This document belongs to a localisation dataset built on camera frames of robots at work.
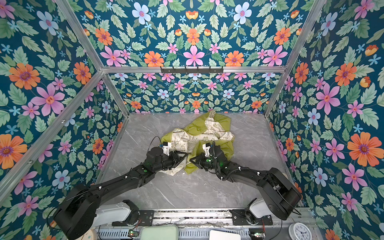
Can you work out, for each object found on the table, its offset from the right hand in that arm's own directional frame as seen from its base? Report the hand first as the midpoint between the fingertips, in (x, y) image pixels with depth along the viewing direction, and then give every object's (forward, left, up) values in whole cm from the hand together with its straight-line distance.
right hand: (189, 159), depth 79 cm
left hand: (+1, 0, +4) cm, 4 cm away
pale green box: (-32, +13, -12) cm, 36 cm away
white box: (-33, -13, -9) cm, 36 cm away
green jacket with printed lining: (+31, -15, -11) cm, 36 cm away
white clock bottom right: (-31, -52, -11) cm, 61 cm away
